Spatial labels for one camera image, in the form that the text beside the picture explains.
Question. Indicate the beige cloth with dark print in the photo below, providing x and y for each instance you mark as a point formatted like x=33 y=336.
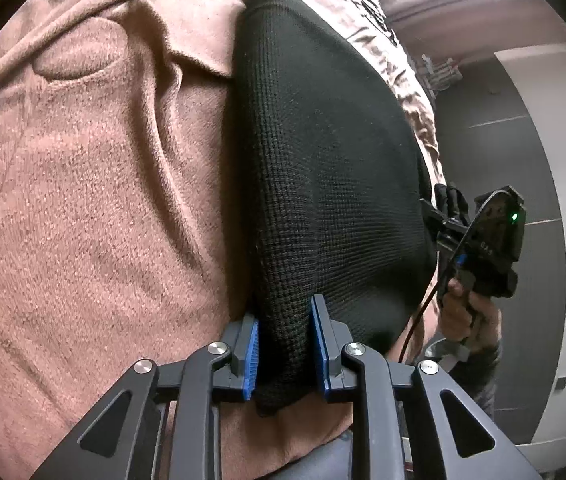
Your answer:
x=413 y=90

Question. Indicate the white bedside cabinet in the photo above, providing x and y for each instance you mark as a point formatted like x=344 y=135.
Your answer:
x=440 y=72

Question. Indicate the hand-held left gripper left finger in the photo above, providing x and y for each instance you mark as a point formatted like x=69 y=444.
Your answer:
x=250 y=355

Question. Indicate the person's right forearm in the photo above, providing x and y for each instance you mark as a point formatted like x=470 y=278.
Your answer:
x=483 y=385

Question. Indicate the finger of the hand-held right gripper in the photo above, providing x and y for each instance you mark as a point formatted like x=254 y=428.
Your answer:
x=438 y=217
x=445 y=247

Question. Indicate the pink curtain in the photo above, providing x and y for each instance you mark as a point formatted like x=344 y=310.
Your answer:
x=463 y=15

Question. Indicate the black pants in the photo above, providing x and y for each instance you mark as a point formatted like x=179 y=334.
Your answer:
x=333 y=160

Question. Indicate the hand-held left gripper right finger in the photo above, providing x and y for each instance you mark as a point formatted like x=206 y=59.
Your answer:
x=320 y=345

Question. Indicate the person's right hand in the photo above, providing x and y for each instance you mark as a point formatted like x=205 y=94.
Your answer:
x=458 y=315

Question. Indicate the brown blanket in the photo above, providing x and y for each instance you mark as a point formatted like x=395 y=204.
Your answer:
x=88 y=185

